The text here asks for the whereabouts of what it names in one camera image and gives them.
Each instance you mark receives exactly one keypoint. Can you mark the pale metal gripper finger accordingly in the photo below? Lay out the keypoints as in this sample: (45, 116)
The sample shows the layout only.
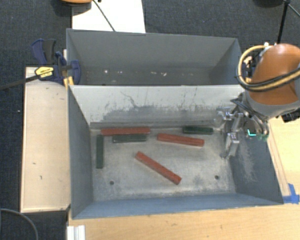
(226, 115)
(231, 144)

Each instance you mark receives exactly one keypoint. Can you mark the dark green flat block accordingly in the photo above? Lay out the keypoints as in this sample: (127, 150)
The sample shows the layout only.
(198, 130)
(99, 151)
(129, 138)

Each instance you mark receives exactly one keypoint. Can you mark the red-brown flat block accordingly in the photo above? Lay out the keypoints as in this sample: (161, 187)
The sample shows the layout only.
(125, 131)
(180, 140)
(158, 167)

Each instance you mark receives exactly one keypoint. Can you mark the grey metal bin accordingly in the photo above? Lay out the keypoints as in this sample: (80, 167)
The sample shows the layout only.
(165, 174)

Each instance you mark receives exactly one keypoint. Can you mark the pale wood flat board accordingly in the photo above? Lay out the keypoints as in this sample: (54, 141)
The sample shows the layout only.
(46, 146)

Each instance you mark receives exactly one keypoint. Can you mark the black cylinder on white bracket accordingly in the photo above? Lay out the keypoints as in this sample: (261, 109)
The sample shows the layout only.
(291, 116)

